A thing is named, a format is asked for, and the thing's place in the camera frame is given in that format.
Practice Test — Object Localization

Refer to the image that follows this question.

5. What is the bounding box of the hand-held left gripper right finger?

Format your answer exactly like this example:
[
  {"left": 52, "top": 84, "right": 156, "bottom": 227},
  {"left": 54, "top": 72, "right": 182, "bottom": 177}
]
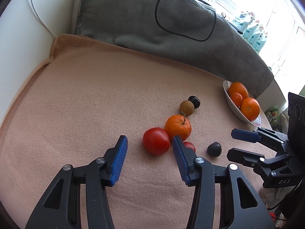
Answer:
[{"left": 173, "top": 135, "right": 275, "bottom": 229}]

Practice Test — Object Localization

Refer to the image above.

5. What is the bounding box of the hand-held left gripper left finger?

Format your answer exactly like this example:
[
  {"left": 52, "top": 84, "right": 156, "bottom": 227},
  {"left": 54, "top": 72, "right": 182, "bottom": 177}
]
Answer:
[{"left": 25, "top": 135, "right": 128, "bottom": 229}]

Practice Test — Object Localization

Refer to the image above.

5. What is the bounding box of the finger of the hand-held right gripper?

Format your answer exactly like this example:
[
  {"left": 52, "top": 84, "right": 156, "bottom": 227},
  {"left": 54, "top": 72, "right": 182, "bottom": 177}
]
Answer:
[
  {"left": 226, "top": 148, "right": 292, "bottom": 173},
  {"left": 231, "top": 127, "right": 288, "bottom": 149}
]

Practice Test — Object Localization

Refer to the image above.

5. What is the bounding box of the small cherry tomato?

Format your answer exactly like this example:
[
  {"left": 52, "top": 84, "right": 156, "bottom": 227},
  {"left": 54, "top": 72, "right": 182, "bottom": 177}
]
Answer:
[{"left": 183, "top": 141, "right": 196, "bottom": 153}]

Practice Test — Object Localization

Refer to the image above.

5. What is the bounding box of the floral white plate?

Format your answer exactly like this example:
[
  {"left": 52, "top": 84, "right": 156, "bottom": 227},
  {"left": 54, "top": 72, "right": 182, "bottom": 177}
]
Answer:
[{"left": 223, "top": 80, "right": 262, "bottom": 127}]

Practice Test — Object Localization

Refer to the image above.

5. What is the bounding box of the smooth large orange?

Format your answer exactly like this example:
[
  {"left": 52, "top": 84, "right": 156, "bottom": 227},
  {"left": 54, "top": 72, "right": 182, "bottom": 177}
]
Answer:
[{"left": 239, "top": 97, "right": 260, "bottom": 122}]

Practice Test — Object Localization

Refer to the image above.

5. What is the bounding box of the dark plum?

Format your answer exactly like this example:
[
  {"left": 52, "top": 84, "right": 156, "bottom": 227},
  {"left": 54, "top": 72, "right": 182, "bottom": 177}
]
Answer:
[
  {"left": 207, "top": 142, "right": 222, "bottom": 157},
  {"left": 187, "top": 96, "right": 201, "bottom": 109}
]

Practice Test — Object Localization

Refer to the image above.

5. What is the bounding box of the large cherry tomato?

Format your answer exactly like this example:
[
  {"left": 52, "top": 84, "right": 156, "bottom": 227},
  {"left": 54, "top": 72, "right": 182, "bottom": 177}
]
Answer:
[{"left": 143, "top": 127, "right": 171, "bottom": 156}]

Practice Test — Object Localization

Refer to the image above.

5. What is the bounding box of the tangerine with stem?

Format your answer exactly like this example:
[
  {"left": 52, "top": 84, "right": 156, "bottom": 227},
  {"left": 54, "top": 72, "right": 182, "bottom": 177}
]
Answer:
[{"left": 164, "top": 114, "right": 192, "bottom": 142}]

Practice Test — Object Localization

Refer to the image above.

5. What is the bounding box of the small tangerine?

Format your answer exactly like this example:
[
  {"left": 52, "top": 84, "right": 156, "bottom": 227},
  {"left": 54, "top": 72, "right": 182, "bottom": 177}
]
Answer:
[{"left": 229, "top": 92, "right": 243, "bottom": 107}]

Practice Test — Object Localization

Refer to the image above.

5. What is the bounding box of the rough-skinned large orange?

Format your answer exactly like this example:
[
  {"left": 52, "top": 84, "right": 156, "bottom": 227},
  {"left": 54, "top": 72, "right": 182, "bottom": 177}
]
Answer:
[{"left": 228, "top": 82, "right": 249, "bottom": 101}]

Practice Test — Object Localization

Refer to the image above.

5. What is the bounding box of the brown kiwi back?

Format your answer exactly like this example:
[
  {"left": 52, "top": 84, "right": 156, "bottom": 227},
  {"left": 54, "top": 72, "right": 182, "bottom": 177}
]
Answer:
[{"left": 179, "top": 100, "right": 195, "bottom": 117}]

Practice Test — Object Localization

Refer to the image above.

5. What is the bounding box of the green snack packet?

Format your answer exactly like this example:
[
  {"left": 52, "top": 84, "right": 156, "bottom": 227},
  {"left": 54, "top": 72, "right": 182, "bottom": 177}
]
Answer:
[{"left": 266, "top": 106, "right": 286, "bottom": 127}]

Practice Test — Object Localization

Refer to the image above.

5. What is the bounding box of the peach blanket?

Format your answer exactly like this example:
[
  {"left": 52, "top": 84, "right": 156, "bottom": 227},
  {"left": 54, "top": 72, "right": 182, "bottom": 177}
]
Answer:
[{"left": 0, "top": 33, "right": 277, "bottom": 229}]

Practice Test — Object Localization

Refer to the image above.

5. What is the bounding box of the floral refill pouch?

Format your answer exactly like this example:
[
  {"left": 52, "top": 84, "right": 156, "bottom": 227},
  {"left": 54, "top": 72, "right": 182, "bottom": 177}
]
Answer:
[
  {"left": 232, "top": 11, "right": 255, "bottom": 32},
  {"left": 249, "top": 25, "right": 266, "bottom": 47},
  {"left": 255, "top": 31, "right": 270, "bottom": 53},
  {"left": 243, "top": 19, "right": 260, "bottom": 40}
]

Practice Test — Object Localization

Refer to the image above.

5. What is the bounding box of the grey blanket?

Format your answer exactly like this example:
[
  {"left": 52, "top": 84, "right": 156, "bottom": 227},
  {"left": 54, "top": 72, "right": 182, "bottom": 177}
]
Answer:
[{"left": 71, "top": 0, "right": 274, "bottom": 98}]

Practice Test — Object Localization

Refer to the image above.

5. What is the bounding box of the white side panel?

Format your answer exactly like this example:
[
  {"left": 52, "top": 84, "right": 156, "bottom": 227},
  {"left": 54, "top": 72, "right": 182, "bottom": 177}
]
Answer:
[{"left": 0, "top": 0, "right": 81, "bottom": 62}]

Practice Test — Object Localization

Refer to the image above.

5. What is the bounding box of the white window frame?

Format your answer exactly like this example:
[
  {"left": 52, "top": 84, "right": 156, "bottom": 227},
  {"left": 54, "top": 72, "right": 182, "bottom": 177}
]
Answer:
[{"left": 167, "top": 0, "right": 305, "bottom": 96}]

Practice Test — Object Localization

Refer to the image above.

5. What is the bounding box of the black cable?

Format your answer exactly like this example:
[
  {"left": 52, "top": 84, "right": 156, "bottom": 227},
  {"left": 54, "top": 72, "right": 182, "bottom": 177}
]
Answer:
[{"left": 155, "top": 0, "right": 217, "bottom": 42}]

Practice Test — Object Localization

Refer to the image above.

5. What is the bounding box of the thin white cable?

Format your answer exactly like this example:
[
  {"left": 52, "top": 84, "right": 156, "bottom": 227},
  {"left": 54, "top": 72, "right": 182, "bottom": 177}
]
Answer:
[{"left": 29, "top": 0, "right": 59, "bottom": 39}]

